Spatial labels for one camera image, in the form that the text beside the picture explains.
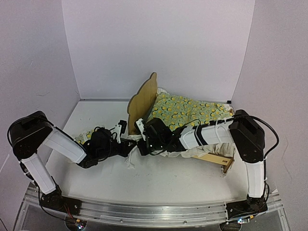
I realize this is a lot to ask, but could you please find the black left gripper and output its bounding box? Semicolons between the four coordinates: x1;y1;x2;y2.
97;138;137;160

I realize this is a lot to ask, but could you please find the wooden pet bed frame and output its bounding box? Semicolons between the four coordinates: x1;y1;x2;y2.
127;72;234;174

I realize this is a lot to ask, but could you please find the lemon print bed cushion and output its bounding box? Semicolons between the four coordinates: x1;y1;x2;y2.
124;87;235;170

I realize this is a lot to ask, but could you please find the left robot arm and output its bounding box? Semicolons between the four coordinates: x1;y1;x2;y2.
7;111;137;210

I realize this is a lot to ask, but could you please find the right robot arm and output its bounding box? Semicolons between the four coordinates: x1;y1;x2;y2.
135;110;279;213

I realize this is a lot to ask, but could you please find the small lemon print pillow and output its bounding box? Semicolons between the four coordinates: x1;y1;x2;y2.
73;129;94;144

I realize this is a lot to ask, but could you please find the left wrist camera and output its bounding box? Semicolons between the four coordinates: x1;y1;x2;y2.
114;120;127;143

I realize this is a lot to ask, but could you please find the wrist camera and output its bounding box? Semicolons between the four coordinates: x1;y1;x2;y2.
114;120;127;143
134;118;146;141

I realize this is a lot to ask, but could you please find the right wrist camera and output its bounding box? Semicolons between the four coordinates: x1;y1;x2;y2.
134;118;146;141

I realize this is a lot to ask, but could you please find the aluminium front rail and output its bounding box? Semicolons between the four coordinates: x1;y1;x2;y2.
23;182;284;224

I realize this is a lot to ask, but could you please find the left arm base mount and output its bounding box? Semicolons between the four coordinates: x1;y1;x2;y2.
39;186;81;215

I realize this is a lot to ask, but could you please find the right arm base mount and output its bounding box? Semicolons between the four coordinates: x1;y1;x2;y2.
226;193;269;222

